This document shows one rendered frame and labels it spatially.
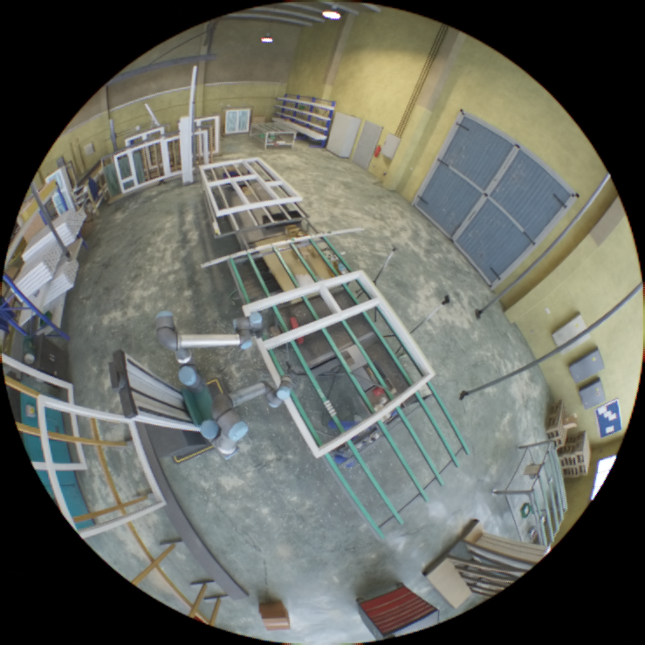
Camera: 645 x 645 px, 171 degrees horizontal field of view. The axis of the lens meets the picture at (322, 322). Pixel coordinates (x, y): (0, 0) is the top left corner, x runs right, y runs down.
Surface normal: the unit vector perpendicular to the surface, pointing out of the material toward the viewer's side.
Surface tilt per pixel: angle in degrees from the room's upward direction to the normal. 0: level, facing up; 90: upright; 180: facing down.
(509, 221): 90
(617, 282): 90
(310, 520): 0
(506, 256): 90
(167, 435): 0
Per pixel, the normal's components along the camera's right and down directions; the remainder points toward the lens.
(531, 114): -0.84, 0.34
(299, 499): 0.22, -0.49
